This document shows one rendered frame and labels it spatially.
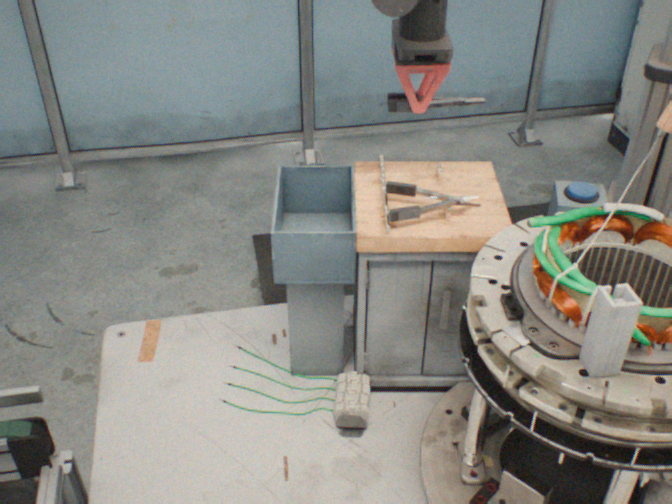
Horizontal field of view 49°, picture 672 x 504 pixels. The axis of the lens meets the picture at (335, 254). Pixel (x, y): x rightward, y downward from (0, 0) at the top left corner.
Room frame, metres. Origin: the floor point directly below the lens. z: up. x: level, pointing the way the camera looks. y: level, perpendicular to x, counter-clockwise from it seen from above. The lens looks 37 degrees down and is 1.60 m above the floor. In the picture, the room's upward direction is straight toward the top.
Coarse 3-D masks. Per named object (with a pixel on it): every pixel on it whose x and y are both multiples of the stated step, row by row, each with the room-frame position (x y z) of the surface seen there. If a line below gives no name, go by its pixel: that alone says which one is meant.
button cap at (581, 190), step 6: (570, 186) 0.90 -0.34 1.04; (576, 186) 0.90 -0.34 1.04; (582, 186) 0.90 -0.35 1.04; (588, 186) 0.90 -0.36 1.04; (594, 186) 0.90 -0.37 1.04; (570, 192) 0.89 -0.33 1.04; (576, 192) 0.88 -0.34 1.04; (582, 192) 0.88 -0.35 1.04; (588, 192) 0.88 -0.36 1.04; (594, 192) 0.88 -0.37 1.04; (582, 198) 0.88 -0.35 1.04; (588, 198) 0.88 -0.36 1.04
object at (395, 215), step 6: (390, 210) 0.76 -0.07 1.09; (396, 210) 0.76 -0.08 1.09; (402, 210) 0.76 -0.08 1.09; (408, 210) 0.76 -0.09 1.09; (414, 210) 0.76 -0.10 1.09; (420, 210) 0.77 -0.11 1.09; (390, 216) 0.76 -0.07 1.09; (396, 216) 0.76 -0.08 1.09; (402, 216) 0.76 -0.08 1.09; (408, 216) 0.76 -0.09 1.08; (414, 216) 0.76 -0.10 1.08
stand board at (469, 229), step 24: (360, 168) 0.91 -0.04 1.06; (384, 168) 0.91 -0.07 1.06; (408, 168) 0.91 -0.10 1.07; (432, 168) 0.91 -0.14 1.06; (456, 168) 0.91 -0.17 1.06; (480, 168) 0.91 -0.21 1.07; (360, 192) 0.85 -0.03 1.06; (456, 192) 0.85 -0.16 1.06; (480, 192) 0.85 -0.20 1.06; (360, 216) 0.79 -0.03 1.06; (432, 216) 0.79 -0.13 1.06; (456, 216) 0.79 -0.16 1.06; (480, 216) 0.79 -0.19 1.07; (504, 216) 0.79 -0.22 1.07; (360, 240) 0.75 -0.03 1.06; (384, 240) 0.75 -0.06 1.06; (408, 240) 0.74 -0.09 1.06; (432, 240) 0.74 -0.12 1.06; (456, 240) 0.74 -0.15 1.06; (480, 240) 0.74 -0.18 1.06
